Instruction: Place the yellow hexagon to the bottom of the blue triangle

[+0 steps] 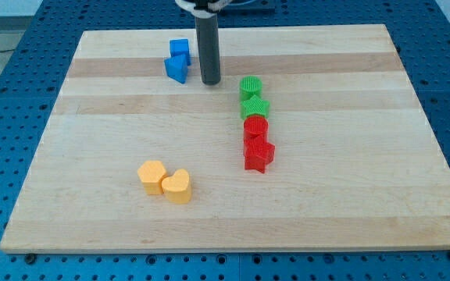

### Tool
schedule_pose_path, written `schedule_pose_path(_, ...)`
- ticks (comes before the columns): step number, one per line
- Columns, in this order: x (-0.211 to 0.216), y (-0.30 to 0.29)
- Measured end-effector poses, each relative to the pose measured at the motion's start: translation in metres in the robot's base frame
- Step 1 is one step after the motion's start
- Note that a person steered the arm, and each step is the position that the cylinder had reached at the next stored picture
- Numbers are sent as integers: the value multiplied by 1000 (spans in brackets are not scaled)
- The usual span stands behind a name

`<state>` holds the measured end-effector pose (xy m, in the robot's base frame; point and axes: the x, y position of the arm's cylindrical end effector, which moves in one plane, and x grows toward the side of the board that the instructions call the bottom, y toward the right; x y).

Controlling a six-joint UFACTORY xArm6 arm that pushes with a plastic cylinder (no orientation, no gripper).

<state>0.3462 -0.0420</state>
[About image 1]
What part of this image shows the red cylinder block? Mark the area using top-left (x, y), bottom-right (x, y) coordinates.
top-left (243, 116), bottom-right (269, 141)

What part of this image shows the green cylinder block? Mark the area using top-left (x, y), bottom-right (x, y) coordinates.
top-left (239, 76), bottom-right (263, 101)

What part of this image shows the blue triangle block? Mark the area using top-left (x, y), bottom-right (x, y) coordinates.
top-left (164, 55), bottom-right (188, 84)

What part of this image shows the yellow heart block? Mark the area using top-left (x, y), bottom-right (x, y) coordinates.
top-left (162, 169), bottom-right (192, 204)

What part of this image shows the blue cube block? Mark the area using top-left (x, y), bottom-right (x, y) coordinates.
top-left (170, 38), bottom-right (191, 66)

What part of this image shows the wooden board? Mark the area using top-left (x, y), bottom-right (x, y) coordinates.
top-left (0, 24), bottom-right (450, 254)

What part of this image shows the green star block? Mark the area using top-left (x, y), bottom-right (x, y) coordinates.
top-left (240, 95), bottom-right (270, 119)

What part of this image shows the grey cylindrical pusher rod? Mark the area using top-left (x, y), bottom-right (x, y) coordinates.
top-left (195, 14), bottom-right (221, 85)

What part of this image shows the yellow hexagon block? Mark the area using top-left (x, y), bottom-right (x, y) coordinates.
top-left (137, 160), bottom-right (167, 195)

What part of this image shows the red star block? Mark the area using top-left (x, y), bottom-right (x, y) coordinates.
top-left (244, 137), bottom-right (275, 173)

